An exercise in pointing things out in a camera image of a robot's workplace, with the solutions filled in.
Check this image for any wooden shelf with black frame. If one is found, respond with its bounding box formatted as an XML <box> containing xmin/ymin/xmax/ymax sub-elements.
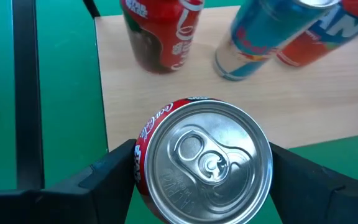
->
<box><xmin>11</xmin><ymin>0</ymin><xmax>358</xmax><ymax>190</ymax></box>

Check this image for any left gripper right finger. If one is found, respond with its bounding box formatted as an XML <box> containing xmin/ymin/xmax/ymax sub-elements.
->
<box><xmin>268</xmin><ymin>142</ymin><xmax>358</xmax><ymax>224</ymax></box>

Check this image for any blue silver Red Bull can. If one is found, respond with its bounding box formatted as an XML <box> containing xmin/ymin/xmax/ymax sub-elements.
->
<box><xmin>213</xmin><ymin>0</ymin><xmax>341</xmax><ymax>82</ymax></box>

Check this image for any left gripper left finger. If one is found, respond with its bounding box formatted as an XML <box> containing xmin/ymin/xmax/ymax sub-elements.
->
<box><xmin>0</xmin><ymin>138</ymin><xmax>136</xmax><ymax>224</ymax></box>

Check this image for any Star Wars Coca-Cola can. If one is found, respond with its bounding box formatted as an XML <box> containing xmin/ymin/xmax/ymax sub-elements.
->
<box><xmin>134</xmin><ymin>96</ymin><xmax>274</xmax><ymax>224</ymax></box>
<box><xmin>119</xmin><ymin>0</ymin><xmax>205</xmax><ymax>75</ymax></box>

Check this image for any red Fanta can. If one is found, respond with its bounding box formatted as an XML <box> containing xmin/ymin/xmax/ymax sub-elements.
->
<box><xmin>277</xmin><ymin>0</ymin><xmax>358</xmax><ymax>68</ymax></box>

